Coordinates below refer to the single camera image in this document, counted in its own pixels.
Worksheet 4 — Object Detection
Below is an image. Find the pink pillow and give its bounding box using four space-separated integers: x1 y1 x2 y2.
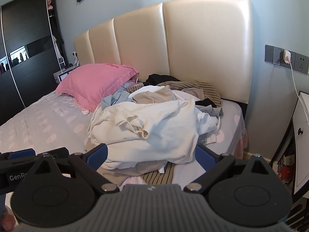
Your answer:
54 63 140 113

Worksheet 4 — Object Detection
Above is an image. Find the grey garment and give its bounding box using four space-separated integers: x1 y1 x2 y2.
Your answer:
195 105 224 131

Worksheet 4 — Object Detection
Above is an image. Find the person's left hand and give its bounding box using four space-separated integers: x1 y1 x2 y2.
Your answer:
0 205 15 231

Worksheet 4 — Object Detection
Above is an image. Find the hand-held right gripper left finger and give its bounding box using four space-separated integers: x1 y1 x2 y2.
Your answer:
30 143 119 194

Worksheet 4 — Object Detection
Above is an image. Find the striped beige garment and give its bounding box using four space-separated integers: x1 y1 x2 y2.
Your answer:
126 79 222 107
141 165 175 184

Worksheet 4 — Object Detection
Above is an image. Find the black sliding wardrobe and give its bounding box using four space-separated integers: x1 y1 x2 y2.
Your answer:
0 0 65 126

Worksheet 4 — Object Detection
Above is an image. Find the white bedside cabinet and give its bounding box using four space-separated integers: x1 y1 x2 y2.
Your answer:
269 90 309 195

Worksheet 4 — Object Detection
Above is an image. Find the pink bed skirt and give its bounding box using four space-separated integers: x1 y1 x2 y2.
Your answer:
233 129 249 160

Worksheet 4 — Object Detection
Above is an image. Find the cream knit sweater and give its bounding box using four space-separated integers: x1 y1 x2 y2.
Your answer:
87 90 219 171

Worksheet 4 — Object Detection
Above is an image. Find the beige padded headboard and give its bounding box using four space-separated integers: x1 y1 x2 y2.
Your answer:
74 0 254 105

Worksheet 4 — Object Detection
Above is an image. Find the stack of books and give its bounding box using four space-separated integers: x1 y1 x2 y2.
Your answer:
276 155 294 182

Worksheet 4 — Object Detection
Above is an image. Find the bed with pink dotted sheet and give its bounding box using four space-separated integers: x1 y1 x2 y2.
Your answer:
0 90 249 186

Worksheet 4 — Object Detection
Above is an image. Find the light blue garment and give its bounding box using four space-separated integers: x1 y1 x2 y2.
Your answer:
101 90 133 110

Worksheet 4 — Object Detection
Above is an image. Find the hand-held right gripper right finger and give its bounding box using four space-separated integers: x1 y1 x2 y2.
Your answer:
183 144 275 194

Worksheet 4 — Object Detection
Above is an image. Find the grey wall switch panel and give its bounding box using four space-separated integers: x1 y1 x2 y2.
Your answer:
265 44 309 75

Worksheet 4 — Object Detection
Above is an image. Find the white charging cable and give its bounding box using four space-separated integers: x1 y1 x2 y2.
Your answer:
288 61 309 116

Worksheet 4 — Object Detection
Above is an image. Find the striped rug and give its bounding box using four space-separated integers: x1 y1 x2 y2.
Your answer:
286 196 309 232

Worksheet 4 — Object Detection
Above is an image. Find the white nightstand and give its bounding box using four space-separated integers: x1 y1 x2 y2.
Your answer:
53 65 81 84

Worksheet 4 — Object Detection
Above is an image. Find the white charger plug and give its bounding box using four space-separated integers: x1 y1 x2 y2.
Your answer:
282 49 292 64

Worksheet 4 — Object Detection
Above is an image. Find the black garment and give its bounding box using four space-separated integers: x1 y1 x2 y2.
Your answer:
143 74 181 86
195 98 218 108

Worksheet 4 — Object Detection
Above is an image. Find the taupe garment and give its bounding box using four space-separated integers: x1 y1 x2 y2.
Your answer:
181 88 205 101

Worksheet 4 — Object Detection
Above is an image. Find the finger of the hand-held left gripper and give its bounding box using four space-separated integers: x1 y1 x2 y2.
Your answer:
0 148 37 168

